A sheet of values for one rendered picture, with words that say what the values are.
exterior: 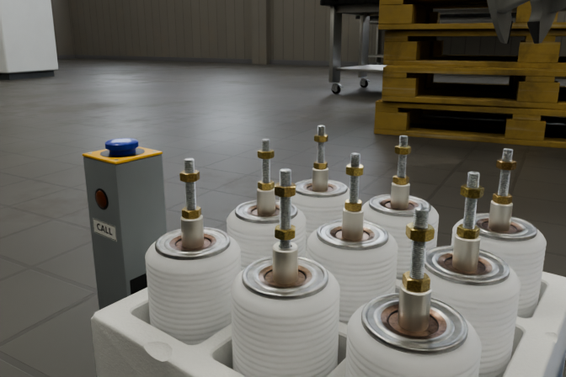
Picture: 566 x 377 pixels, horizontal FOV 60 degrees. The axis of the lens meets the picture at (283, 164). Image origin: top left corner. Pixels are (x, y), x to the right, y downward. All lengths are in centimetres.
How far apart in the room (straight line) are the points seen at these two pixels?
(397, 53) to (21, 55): 475
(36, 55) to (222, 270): 605
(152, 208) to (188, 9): 931
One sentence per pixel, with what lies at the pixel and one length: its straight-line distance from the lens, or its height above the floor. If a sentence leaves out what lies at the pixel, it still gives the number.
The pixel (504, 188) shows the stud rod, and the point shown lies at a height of 30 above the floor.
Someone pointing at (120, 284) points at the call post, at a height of 15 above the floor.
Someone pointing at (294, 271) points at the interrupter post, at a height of 26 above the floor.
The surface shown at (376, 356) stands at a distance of 36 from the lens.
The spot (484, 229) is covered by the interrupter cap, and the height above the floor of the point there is 25.
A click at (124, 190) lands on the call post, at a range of 62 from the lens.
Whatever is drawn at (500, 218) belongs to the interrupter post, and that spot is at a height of 27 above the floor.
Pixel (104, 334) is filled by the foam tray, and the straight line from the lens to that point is 55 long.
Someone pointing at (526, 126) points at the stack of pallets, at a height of 8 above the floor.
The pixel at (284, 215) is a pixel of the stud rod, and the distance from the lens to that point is 41.
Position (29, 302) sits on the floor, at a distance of 101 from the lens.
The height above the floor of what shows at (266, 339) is 22.
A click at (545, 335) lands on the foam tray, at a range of 55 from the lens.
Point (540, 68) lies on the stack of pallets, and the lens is 238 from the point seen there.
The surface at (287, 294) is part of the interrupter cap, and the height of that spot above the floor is 25.
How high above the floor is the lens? 45
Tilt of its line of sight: 15 degrees down
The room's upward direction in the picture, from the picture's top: straight up
